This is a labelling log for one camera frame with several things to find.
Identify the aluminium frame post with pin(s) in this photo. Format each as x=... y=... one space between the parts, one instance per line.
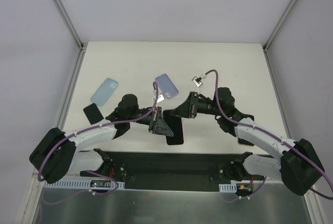
x=280 y=23
x=68 y=23

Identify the right white cable duct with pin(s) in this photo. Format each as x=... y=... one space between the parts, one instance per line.
x=235 y=187

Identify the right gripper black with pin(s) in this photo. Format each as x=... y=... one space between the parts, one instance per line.
x=194 y=104

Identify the light blue phone case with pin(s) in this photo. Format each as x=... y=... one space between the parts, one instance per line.
x=103 y=93

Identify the lavender phone case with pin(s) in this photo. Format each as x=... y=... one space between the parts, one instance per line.
x=167 y=87

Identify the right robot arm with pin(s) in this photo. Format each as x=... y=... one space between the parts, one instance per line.
x=294 y=163

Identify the black phone pink edge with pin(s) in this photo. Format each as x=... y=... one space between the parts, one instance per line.
x=175 y=124

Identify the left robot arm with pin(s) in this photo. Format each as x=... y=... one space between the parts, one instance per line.
x=55 y=153

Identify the left white cable duct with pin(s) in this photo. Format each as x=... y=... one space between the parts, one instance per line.
x=85 y=184

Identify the black phone on right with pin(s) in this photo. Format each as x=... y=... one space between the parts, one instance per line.
x=244 y=142

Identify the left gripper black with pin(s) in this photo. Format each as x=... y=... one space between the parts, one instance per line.
x=154 y=120

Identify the right aluminium frame post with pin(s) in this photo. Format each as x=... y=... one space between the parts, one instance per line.
x=280 y=23

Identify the left aluminium frame post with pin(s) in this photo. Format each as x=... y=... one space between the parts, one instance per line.
x=68 y=23

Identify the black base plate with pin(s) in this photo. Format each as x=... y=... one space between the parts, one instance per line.
x=168 y=171

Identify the white cable duct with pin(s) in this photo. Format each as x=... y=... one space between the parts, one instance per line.
x=235 y=187
x=85 y=184

